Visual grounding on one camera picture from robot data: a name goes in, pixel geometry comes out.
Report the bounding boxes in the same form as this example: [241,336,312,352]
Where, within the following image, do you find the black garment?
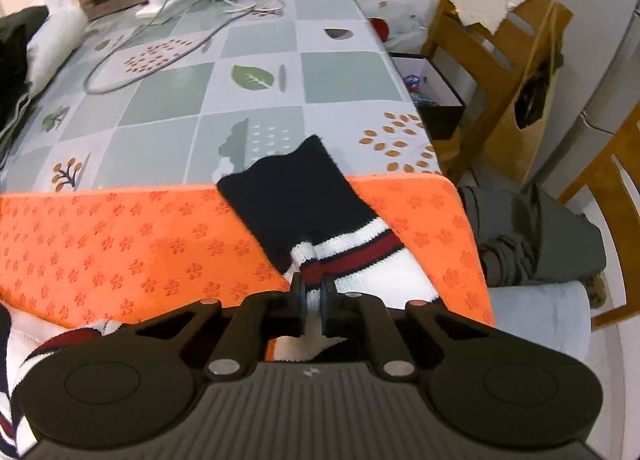
[0,6,51,161]

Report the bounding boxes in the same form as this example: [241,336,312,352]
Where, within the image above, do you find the silver refrigerator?
[580,5,640,136]

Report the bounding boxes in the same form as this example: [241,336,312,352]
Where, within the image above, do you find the dark grey folded garment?
[457,183,607,287]

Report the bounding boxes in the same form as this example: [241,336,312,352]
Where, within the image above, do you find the black storage box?
[389,54,467,141]

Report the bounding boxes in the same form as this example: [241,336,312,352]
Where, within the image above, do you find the blue scissors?
[402,72,431,106]

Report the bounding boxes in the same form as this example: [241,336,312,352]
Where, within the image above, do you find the wooden slat-back chair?
[557,102,640,331]

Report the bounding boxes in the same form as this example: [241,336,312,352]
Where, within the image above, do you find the white garment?
[25,0,89,96]

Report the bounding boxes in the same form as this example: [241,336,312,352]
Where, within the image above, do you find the grey cable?
[82,0,286,94]

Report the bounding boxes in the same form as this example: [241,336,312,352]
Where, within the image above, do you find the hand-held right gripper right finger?
[319,273,494,382]

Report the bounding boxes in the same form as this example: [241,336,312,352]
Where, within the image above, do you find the brown paper bag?
[482,5,566,185]

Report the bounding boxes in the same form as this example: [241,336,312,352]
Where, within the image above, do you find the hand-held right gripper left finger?
[133,272,307,382]

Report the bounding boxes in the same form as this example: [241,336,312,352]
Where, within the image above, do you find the clear plastic bag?
[367,0,431,54]

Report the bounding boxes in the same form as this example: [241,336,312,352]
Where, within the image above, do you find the striped knit cardigan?
[0,135,441,460]

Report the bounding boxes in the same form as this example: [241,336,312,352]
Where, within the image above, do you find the brown patterned seat cushion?
[584,274,607,309]

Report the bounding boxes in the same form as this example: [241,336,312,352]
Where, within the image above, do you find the orange patterned mat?
[0,174,497,362]

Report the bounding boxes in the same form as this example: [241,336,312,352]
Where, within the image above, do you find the light blue folded garment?
[487,280,594,366]

